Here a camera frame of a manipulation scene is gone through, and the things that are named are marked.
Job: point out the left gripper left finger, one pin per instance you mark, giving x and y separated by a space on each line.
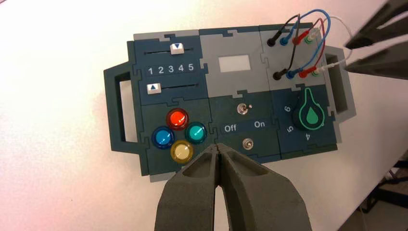
191 197

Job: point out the blue grey control box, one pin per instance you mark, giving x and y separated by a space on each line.
236 83

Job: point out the dark green rotary knob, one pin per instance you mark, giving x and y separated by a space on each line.
308 116

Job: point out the blue round push button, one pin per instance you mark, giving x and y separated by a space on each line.
163 138

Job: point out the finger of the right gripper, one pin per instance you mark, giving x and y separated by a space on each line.
382 63
366 36

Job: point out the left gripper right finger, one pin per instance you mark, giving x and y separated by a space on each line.
261 201

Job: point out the green round push button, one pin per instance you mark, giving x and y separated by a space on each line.
196 133

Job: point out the red round push button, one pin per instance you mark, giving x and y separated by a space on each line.
177 119

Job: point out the yellow round push button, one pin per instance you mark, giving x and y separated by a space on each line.
182 152

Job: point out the black frame structure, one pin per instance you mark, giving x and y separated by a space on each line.
392 191

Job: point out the metal toggle switch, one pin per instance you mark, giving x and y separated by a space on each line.
247 144
243 109

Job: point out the white slider knob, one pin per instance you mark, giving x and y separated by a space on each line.
154 89
177 48

